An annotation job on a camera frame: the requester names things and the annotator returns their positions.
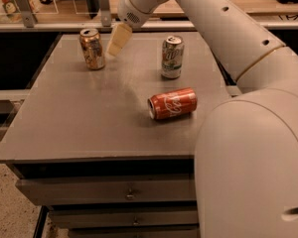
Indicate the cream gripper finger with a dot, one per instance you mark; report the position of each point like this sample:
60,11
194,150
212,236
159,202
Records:
120,35

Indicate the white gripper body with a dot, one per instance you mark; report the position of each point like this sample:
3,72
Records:
131,12

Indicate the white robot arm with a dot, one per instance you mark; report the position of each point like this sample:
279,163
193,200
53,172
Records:
246,157

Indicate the orange soda can upright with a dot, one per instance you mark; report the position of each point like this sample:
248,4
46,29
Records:
91,45

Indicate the white green soda can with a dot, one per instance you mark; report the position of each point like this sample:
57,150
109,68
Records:
172,56

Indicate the red cola can lying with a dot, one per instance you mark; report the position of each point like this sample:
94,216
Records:
172,104

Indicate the grey drawer cabinet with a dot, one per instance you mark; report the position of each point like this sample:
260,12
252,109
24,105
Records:
77,122

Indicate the top grey drawer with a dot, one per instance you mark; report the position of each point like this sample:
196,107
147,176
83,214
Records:
92,190

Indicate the grey drawer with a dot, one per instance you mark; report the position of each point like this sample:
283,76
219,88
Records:
125,217
92,190
186,231

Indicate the middle grey drawer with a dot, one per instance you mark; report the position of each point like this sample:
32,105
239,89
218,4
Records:
125,217

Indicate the bottom grey drawer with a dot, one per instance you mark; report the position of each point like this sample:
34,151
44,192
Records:
186,231

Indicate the metal rail bracket middle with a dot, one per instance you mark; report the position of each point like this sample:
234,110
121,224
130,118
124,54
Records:
105,14

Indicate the metal rail bracket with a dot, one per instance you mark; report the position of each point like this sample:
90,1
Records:
28,17
105,14

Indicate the metal rail bracket left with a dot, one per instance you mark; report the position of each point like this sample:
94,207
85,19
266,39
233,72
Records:
28,17

